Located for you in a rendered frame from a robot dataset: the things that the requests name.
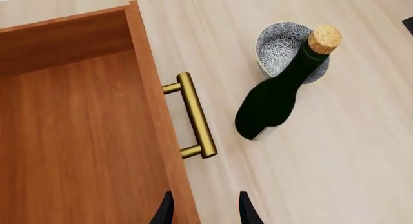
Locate wooden cabinet drawer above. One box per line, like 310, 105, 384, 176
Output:
0, 0, 203, 224

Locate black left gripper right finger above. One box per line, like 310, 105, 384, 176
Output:
239, 190, 267, 224

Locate flat black object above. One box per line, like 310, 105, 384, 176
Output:
401, 15, 413, 36

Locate blue white patterned bowl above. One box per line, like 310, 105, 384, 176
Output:
256, 21, 331, 87

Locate dark green wine bottle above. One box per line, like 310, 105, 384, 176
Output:
234, 25, 343, 141

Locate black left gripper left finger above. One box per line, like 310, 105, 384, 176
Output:
152, 190, 176, 224

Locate brass drawer handle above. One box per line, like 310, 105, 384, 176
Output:
161, 71, 217, 160

